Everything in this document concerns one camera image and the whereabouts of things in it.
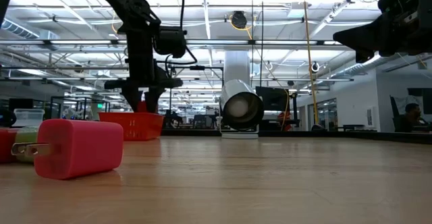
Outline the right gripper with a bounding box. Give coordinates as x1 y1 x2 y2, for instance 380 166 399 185
333 0 432 64

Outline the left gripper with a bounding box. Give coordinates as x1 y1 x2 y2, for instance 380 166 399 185
103 59 184 113

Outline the pink wall charger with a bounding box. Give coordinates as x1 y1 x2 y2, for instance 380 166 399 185
10 118 124 180

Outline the green white wall charger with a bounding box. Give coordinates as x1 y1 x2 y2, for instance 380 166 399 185
13 126 40 164

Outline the red wall charger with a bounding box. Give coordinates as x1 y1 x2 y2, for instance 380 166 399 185
0 128 20 164

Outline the black office chair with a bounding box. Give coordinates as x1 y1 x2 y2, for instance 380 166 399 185
389 95 403 133

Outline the red plastic basket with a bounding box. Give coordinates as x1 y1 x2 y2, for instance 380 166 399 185
98 111 165 142

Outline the person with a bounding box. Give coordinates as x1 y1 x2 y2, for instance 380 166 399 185
394 103 431 133

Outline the white cylinder lamp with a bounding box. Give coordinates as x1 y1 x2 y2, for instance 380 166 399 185
219 78 265 140

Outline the white round column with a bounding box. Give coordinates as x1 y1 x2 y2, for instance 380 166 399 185
224 51 251 86

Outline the small red background object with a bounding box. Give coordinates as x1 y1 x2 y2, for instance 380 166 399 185
277 111 292 132

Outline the clear plastic storage bin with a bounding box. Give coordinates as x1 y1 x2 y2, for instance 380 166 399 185
13 108 45 128

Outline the small black background monitor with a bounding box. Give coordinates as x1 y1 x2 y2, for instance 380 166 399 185
8 98 34 111

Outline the silver ventilation duct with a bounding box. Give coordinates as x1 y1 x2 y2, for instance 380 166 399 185
329 53 411 80

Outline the yellow hanging cable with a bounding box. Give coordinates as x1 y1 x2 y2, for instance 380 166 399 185
301 0 321 130

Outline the tall black rig frame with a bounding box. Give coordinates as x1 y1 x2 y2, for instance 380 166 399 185
167 65 225 130

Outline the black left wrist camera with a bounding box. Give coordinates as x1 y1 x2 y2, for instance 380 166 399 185
153 26 188 59

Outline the low black rig frame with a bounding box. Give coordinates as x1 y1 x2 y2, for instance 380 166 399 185
49 96 111 123

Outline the dark wall screen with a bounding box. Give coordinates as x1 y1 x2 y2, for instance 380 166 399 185
407 88 432 115

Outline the black aluminium table frame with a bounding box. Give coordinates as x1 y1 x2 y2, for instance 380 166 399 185
161 128 432 146

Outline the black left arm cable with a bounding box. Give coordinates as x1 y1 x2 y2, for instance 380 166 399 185
133 0 199 66

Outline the black hanging cable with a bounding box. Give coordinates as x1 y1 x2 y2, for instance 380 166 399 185
250 0 254 87
260 0 265 87

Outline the long ceiling light rail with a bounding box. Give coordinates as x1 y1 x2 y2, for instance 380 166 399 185
0 39 335 47

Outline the black ceiling cable reel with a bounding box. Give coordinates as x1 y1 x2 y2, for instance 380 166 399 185
230 10 249 30

